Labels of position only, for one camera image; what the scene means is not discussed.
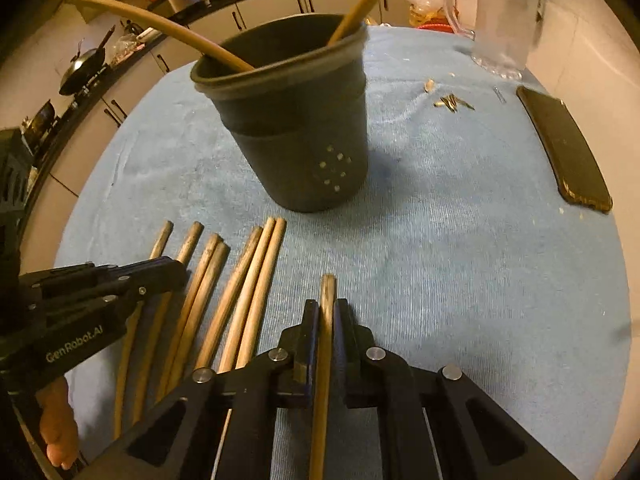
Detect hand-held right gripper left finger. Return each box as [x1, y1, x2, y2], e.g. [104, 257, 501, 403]
[82, 299, 321, 480]

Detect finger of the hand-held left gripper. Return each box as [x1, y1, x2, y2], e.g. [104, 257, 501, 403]
[19, 261, 118, 285]
[25, 256, 188, 329]

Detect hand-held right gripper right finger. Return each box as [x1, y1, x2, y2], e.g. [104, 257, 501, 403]
[334, 298, 576, 480]

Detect wooden chopstick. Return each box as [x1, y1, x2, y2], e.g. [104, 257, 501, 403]
[65, 0, 256, 72]
[327, 0, 411, 45]
[308, 274, 337, 480]

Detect bunch of wooden chopsticks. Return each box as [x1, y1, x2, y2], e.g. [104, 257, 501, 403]
[114, 217, 287, 441]

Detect dark grey utensil cup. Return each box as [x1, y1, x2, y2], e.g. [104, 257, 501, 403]
[190, 12, 370, 212]

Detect person's left hand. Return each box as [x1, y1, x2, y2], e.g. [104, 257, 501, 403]
[39, 376, 82, 472]

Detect blue towel cloth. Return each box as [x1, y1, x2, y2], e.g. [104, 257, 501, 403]
[52, 25, 631, 480]

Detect black wok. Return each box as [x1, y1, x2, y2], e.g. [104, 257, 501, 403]
[58, 25, 117, 96]

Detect clear plastic bag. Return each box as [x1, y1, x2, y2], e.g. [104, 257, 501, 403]
[112, 32, 147, 64]

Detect black kitchen countertop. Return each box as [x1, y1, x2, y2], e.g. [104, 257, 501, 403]
[20, 0, 451, 181]

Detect black smartphone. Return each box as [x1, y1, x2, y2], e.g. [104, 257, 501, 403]
[516, 85, 614, 214]

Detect yellow plastic bag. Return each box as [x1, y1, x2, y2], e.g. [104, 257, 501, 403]
[406, 0, 454, 28]

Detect clear glass mug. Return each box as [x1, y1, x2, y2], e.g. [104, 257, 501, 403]
[444, 0, 544, 81]

